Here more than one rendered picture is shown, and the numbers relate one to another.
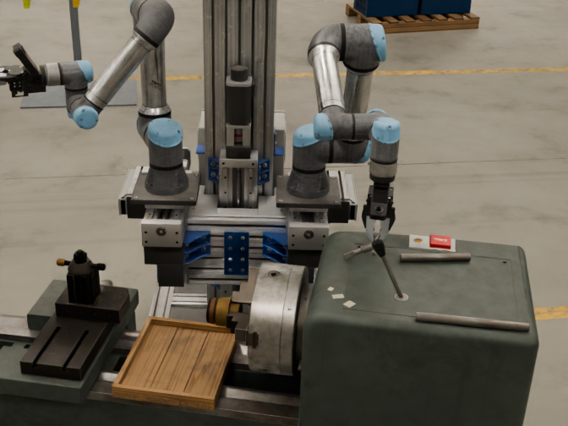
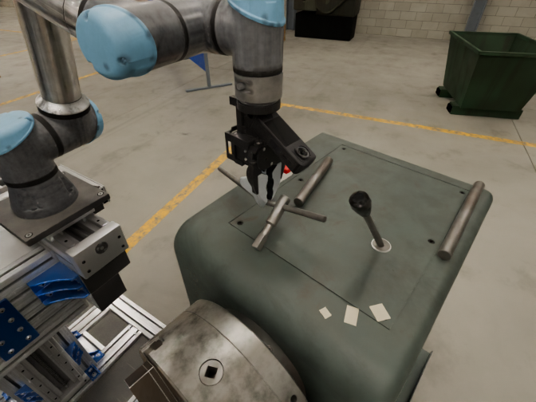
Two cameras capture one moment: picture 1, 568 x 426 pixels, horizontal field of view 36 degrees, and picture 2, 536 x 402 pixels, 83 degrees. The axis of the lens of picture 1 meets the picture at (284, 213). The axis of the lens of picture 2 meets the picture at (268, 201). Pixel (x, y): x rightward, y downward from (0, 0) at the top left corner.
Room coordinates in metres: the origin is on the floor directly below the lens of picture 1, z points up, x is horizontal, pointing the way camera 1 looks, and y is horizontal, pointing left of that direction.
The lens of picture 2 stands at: (1.91, 0.13, 1.68)
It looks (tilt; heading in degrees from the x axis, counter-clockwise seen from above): 39 degrees down; 303
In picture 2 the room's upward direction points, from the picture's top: straight up
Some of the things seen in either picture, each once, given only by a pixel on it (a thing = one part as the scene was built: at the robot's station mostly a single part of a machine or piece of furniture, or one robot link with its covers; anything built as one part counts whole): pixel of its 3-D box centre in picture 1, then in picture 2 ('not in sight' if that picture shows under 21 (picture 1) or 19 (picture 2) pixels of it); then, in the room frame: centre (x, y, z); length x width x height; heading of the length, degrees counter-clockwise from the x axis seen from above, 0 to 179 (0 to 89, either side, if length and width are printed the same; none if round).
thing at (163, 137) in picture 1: (165, 141); not in sight; (2.76, 0.42, 1.33); 0.13 x 0.12 x 0.14; 22
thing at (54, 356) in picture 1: (78, 328); not in sight; (2.19, 0.62, 0.95); 0.43 x 0.18 x 0.04; 172
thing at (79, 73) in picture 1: (75, 73); not in sight; (2.78, 0.71, 1.56); 0.11 x 0.08 x 0.09; 112
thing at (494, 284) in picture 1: (415, 335); (332, 265); (2.05, -0.39, 1.06); 0.59 x 0.48 x 0.39; 82
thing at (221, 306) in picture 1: (224, 312); not in sight; (2.11, 0.16, 1.08); 0.09 x 0.09 x 0.09; 82
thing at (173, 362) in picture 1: (179, 360); not in sight; (2.13, 0.30, 0.89); 0.36 x 0.30 x 0.04; 172
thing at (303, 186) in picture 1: (308, 176); (38, 186); (2.77, -0.08, 1.21); 0.15 x 0.15 x 0.10
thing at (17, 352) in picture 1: (66, 335); not in sight; (2.22, 0.66, 0.90); 0.53 x 0.30 x 0.06; 172
